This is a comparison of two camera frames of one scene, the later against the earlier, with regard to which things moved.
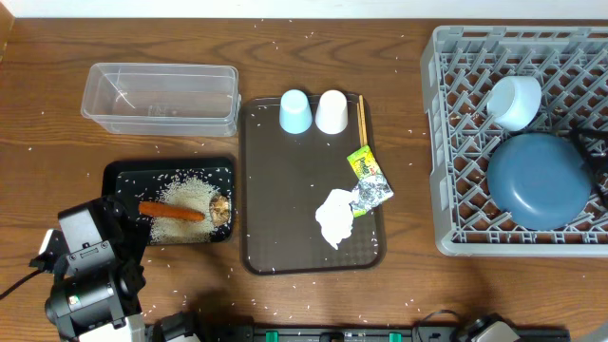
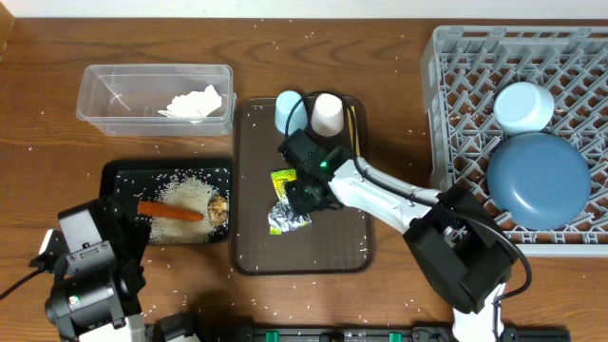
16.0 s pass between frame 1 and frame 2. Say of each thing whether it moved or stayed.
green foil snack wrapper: moved
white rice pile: stayed
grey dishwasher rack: stayed
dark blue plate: stayed
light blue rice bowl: moved
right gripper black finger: moved
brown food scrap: stayed
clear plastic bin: stayed
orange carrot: stayed
